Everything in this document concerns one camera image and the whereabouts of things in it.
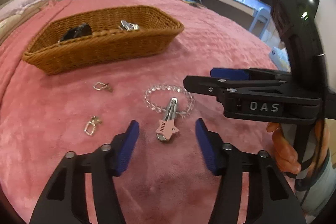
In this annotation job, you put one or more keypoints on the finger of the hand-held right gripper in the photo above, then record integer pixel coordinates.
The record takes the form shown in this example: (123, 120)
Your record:
(228, 73)
(204, 85)

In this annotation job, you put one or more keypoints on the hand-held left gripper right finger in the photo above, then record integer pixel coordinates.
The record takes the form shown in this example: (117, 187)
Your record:
(207, 148)

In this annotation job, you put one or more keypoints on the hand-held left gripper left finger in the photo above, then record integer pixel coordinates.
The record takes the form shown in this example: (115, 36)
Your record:
(127, 148)

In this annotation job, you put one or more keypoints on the pink star hair clip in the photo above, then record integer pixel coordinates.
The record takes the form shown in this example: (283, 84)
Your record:
(165, 129)

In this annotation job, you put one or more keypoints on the silver metal hair clip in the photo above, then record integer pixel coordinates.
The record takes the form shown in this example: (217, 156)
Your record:
(126, 25)

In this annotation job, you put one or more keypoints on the brown wicker basket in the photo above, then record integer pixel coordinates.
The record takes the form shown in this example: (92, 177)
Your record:
(105, 50)

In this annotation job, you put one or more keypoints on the black hair claw clip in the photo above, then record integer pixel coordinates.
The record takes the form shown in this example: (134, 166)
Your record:
(78, 31)

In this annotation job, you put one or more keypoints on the person's right forearm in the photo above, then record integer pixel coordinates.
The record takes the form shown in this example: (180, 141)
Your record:
(315, 187)

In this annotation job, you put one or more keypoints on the person's right hand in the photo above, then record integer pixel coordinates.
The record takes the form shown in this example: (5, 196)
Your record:
(284, 150)

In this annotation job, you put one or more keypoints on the white plastic bag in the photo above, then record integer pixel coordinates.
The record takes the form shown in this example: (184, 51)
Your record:
(278, 54)

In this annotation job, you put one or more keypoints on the pink fleece blanket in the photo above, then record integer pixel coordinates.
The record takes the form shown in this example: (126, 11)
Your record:
(162, 187)

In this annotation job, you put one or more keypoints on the colourful booklet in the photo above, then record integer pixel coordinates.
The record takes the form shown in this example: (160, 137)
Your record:
(187, 0)

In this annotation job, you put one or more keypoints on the beige folded quilt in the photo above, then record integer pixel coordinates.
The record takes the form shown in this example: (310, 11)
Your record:
(5, 27)

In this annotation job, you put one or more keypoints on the lavender pillow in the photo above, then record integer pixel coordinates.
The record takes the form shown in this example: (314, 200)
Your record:
(23, 2)

